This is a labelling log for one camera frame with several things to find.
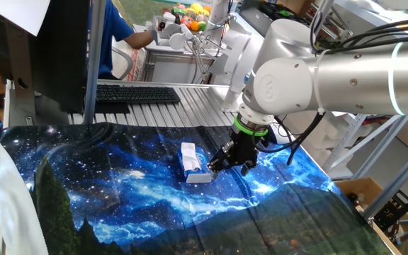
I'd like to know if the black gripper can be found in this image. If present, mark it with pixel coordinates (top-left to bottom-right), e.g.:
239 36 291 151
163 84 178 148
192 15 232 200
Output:
206 129 265 180

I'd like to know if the white paper napkin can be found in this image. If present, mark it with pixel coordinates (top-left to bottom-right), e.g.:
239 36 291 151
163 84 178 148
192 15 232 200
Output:
181 142 202 172

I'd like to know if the bare person forearm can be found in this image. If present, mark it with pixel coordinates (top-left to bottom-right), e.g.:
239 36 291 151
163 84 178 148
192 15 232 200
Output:
124 30 155 50

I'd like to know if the blue tissue pack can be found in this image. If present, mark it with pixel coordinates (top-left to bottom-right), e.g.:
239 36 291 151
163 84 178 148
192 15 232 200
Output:
177 142 214 184

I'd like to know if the white foam packaging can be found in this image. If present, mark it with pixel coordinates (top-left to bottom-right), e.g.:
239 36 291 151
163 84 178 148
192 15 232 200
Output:
285 113 350 167

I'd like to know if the grey workbench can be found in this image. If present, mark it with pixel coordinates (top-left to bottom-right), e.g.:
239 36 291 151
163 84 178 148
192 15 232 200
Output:
142 49 226 86

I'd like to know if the galaxy print tablecloth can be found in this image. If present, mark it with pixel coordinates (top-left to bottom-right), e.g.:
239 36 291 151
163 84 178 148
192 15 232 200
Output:
0 122 395 255

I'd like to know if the black keyboard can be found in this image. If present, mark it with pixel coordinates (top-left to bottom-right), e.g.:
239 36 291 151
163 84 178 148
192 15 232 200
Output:
96 84 182 105

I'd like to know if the black flat pad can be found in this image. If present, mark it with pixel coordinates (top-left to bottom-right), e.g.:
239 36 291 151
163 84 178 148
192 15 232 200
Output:
85 101 131 115

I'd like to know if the white articulated haptic device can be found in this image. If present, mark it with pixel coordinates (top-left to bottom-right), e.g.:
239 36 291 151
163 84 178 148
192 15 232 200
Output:
146 12 228 84

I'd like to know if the white box with red print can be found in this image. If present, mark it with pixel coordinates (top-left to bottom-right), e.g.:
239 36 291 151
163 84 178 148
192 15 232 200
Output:
127 47 149 82

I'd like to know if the brown cardboard box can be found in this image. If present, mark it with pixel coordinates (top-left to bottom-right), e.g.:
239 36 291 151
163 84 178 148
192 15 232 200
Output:
336 176 408 255

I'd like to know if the white office chair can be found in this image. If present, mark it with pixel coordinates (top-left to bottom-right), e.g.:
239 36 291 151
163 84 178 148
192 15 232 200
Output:
110 45 135 81

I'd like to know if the black plastic tray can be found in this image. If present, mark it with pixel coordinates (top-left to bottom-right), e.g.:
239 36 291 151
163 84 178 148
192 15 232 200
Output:
260 0 313 23

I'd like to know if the person in blue shirt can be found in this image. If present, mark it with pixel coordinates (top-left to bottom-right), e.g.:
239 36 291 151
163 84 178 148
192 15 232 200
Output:
87 0 136 79

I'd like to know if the black computer monitor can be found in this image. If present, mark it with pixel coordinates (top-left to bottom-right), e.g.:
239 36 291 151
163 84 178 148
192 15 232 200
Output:
0 0 91 115

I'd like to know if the white cloth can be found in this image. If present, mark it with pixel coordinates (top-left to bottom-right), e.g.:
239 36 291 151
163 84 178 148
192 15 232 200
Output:
0 132 49 255

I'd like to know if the grey monitor stand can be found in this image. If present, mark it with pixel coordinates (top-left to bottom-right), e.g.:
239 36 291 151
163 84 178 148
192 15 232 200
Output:
4 21 38 127

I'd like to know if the white paper sheet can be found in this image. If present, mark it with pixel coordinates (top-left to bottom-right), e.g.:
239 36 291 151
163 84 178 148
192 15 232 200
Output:
0 0 51 37

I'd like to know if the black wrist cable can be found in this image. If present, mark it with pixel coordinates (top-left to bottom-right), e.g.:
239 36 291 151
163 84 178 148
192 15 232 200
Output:
255 111 327 166

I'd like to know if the white cable tie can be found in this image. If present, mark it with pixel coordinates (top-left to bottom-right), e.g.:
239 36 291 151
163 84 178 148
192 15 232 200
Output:
312 49 329 116

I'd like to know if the aluminium frame strut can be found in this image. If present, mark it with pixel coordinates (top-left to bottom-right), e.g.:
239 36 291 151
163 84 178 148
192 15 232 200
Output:
361 140 408 222
352 115 408 180

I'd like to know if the black metal bracket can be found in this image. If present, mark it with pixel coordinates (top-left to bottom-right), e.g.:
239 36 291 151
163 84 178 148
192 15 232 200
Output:
373 189 408 231

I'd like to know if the aluminium frame post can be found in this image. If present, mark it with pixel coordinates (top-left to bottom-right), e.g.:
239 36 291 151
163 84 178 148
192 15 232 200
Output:
83 0 108 125

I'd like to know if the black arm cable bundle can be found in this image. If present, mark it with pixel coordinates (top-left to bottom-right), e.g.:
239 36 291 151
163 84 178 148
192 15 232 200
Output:
309 10 408 56

